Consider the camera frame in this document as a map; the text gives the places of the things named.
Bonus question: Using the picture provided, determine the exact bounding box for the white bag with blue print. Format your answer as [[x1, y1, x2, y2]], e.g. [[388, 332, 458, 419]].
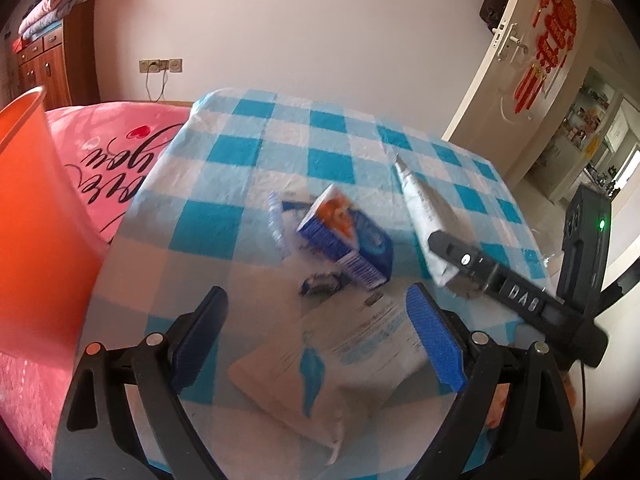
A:
[[227, 292, 442, 467]]

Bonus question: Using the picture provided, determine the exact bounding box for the white tube package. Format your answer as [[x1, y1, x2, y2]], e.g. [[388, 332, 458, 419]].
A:
[[392, 152, 474, 289]]

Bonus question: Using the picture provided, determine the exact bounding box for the wooden baseboard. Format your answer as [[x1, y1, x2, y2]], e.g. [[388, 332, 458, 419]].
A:
[[100, 99, 196, 109]]

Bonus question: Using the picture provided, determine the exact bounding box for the small dark wrapper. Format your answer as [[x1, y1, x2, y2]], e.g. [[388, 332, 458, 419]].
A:
[[299, 270, 351, 297]]

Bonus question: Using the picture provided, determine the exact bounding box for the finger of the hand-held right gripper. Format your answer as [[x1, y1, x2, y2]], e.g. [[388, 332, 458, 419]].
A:
[[427, 230, 494, 292]]

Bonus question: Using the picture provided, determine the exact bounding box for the wall socket strip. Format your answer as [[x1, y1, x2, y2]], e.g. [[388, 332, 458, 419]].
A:
[[138, 57, 184, 74]]

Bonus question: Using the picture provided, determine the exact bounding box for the white shelf with bottles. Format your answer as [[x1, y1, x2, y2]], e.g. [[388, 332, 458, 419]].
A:
[[544, 67, 640, 202]]

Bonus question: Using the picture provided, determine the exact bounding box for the blue white checkered tablecloth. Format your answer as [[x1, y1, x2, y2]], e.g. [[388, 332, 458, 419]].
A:
[[75, 87, 557, 480]]

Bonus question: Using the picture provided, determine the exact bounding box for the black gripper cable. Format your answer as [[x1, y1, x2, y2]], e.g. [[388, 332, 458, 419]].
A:
[[577, 360, 591, 467]]

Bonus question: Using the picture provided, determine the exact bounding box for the pile of folded blankets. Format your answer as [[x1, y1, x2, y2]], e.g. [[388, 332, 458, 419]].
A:
[[15, 0, 99, 44]]

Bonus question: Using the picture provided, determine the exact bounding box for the orange plastic bucket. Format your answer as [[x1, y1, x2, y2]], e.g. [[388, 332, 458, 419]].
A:
[[0, 86, 112, 362]]

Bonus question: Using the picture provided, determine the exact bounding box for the metal door handle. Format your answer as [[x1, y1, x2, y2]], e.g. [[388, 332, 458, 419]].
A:
[[492, 22, 531, 64]]

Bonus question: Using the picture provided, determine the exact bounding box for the brown wooden cabinet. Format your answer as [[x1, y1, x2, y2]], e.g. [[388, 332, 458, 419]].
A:
[[11, 0, 101, 111]]

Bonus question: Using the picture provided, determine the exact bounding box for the blue cardboard box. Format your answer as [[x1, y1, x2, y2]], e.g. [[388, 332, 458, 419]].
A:
[[296, 183, 396, 291]]

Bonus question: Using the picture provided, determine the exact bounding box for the black hanging bag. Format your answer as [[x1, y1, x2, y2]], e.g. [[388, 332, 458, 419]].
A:
[[479, 0, 519, 36]]

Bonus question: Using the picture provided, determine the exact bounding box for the pink printed blanket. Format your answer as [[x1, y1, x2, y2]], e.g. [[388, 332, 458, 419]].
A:
[[0, 101, 196, 473]]

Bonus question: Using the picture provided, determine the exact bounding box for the white power cable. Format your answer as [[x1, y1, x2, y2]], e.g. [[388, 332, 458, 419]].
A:
[[144, 62, 169, 104]]

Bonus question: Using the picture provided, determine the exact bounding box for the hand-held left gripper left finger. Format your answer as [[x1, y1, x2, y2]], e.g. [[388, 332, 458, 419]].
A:
[[52, 285, 229, 480]]

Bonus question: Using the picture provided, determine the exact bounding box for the clear plastic wrapper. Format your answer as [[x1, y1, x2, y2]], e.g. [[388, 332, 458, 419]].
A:
[[267, 191, 314, 262]]

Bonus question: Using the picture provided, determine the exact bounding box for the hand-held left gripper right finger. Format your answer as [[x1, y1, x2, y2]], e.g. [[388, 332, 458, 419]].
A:
[[405, 281, 583, 480]]

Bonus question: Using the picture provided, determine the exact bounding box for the cream door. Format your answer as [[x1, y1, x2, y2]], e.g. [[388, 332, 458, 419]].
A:
[[442, 0, 597, 189]]

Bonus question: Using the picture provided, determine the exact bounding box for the red paper door decoration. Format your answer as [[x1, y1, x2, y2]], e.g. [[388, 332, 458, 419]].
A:
[[512, 0, 579, 122]]

